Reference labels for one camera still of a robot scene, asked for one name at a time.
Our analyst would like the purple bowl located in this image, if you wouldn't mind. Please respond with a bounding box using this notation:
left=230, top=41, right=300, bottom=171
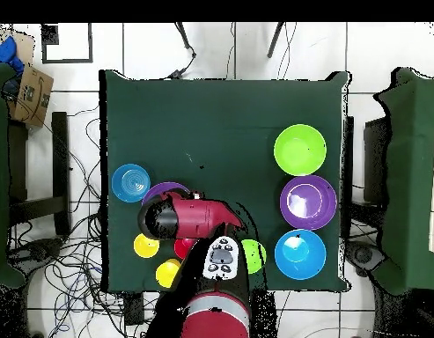
left=141, top=181, right=192, bottom=206
left=279, top=174, right=338, bottom=231

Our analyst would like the red cup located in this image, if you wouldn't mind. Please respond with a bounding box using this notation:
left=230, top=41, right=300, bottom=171
left=173, top=238, right=196, bottom=261

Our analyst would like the small blue bowl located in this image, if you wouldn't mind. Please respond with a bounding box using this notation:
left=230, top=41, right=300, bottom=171
left=111, top=163, right=151, bottom=204

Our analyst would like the yellow cup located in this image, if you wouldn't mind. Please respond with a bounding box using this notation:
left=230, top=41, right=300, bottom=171
left=155, top=258, right=182, bottom=289
left=133, top=232, right=160, bottom=259

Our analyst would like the dark green tablecloth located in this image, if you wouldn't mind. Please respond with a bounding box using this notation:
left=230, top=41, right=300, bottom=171
left=98, top=69, right=352, bottom=294

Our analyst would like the small green bowl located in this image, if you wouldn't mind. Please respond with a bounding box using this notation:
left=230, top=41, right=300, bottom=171
left=241, top=239, right=268, bottom=276

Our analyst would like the large green bowl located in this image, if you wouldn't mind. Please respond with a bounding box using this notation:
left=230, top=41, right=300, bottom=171
left=273, top=123, right=327, bottom=177

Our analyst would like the large blue bowl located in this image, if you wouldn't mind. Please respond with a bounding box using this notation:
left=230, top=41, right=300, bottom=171
left=274, top=229, right=327, bottom=282

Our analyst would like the black tripod leg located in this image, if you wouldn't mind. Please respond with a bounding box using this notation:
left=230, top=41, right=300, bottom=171
left=174, top=22, right=197, bottom=59
left=266, top=22, right=285, bottom=59

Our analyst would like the brown cardboard box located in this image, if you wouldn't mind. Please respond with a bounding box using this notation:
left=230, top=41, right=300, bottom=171
left=6, top=64, right=55, bottom=129

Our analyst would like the blue fabric bag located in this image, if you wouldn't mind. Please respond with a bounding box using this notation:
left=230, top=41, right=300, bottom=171
left=0, top=35, right=26, bottom=77

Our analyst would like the tangle of floor cables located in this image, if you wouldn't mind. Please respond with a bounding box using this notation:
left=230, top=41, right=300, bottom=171
left=8, top=105, right=147, bottom=338

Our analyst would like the grey pedestal foot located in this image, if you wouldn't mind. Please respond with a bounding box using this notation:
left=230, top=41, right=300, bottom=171
left=8, top=237, right=64, bottom=268
left=346, top=240, right=386, bottom=277

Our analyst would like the black square floor frame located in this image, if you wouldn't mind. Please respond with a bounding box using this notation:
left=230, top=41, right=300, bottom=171
left=40, top=23, right=94, bottom=64

